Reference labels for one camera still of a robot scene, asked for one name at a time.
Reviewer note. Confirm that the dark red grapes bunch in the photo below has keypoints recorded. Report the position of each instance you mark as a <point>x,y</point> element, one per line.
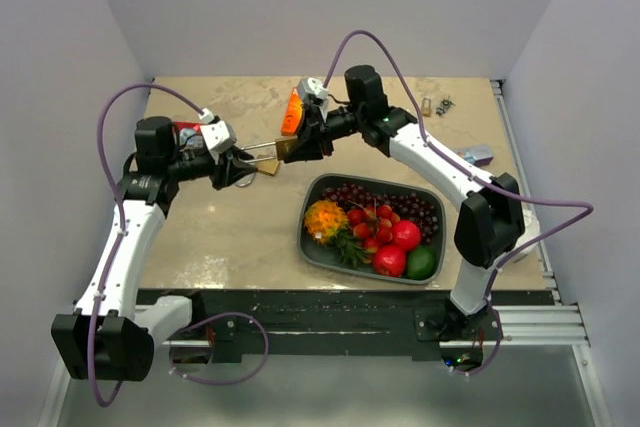
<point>408,206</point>

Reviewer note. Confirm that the orange horned melon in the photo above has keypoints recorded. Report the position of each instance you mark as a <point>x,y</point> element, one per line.
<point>327,223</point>

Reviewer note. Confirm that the white paper towel roll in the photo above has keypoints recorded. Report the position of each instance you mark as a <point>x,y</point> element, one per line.
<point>532,229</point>

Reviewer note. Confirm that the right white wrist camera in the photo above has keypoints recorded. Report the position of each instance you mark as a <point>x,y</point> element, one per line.
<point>312,91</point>

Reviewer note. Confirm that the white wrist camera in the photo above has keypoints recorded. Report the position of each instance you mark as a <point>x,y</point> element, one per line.
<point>218,135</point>
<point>312,91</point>

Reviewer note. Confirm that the lower red pomegranate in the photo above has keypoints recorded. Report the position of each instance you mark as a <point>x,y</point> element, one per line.
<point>390,261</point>

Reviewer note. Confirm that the orange razor box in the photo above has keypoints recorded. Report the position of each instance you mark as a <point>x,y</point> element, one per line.
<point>294,115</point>

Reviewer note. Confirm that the green pineapple leaf top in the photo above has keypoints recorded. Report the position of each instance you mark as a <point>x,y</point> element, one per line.
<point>352,254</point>

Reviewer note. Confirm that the red toothpaste box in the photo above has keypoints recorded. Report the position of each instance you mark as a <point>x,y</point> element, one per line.
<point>188,134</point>

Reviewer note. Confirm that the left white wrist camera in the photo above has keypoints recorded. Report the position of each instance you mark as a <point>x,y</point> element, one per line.
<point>218,135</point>

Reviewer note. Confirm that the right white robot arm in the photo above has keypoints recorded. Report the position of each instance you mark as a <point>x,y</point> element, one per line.
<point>490,215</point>

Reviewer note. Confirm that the large brass padlock centre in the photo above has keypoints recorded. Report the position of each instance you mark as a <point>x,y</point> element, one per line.
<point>267,167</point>

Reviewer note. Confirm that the brass padlock with key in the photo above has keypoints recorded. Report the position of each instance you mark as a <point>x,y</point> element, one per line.
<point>277,149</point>

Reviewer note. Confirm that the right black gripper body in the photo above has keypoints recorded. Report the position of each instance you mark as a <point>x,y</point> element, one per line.
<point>321,127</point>

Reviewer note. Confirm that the grey fruit tray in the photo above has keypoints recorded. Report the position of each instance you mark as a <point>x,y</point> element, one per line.
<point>327,256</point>

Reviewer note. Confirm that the aluminium frame rail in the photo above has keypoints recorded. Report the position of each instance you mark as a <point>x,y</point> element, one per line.
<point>521,326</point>

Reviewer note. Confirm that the black key bunch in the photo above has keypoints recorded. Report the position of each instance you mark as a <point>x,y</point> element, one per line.
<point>444,106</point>

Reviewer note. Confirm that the upper red pomegranate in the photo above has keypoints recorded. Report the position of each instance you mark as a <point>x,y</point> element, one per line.
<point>406,235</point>

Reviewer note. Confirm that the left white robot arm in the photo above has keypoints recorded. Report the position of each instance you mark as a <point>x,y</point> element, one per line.
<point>104,338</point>

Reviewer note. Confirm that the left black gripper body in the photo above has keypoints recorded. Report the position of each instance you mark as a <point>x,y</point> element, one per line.
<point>217,172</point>

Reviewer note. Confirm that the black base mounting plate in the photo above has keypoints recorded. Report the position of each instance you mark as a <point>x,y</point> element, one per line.
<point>235,322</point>

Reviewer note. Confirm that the small brass padlock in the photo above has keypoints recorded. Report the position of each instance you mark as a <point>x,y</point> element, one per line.
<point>426,107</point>

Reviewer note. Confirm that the green avocado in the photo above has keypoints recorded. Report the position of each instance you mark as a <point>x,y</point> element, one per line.
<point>421,263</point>

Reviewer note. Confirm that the purple toothpaste box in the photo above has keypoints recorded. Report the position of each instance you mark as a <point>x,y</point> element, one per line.
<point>479,155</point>

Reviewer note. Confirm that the red pomegranate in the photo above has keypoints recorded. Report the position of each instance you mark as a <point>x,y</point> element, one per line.
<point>390,261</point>
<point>406,235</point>

